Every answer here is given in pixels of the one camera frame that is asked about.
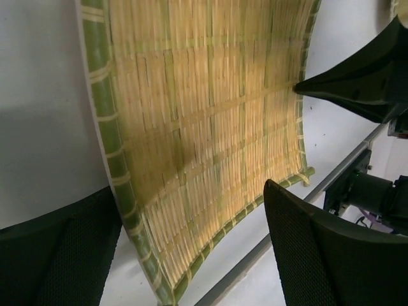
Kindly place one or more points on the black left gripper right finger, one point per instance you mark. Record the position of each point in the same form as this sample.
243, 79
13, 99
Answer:
367, 267

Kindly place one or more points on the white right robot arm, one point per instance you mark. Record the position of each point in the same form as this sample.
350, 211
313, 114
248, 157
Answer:
369, 201

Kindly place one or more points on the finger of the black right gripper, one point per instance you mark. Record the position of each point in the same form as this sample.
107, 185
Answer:
371, 83

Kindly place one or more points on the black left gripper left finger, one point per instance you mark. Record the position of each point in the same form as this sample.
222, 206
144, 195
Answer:
62, 257

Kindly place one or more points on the square woven bamboo tray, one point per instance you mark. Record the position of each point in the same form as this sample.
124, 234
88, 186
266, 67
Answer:
195, 109

